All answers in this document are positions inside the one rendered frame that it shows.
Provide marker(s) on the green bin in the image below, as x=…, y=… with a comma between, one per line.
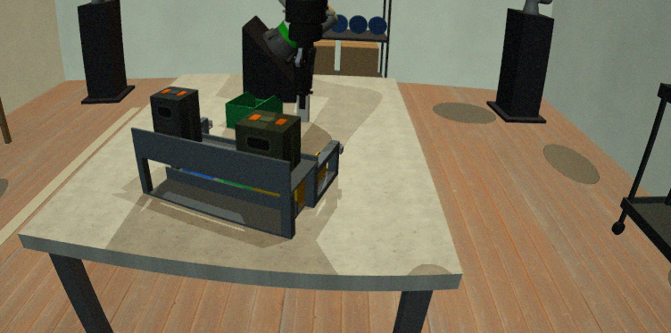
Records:
x=235, y=112

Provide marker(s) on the yellow bin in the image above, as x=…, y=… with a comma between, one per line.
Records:
x=299, y=193

